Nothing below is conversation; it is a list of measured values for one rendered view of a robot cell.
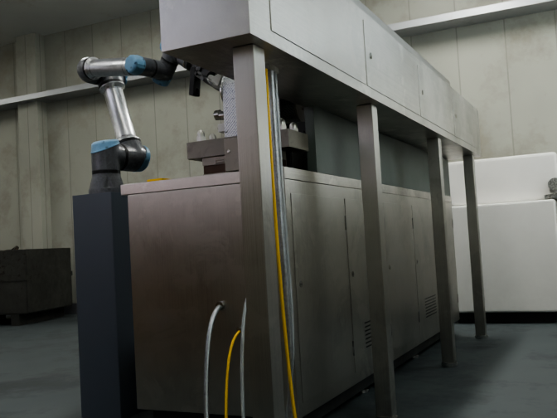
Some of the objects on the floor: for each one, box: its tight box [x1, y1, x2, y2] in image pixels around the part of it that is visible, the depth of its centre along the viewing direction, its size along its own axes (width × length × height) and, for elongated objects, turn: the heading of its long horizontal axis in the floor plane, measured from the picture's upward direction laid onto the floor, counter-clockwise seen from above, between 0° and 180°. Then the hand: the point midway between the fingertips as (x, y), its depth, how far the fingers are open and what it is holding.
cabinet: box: [128, 179, 460, 418], centre depth 339 cm, size 252×64×86 cm
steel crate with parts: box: [0, 245, 73, 326], centre depth 713 cm, size 120×102×80 cm
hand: (222, 91), depth 265 cm, fingers closed, pressing on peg
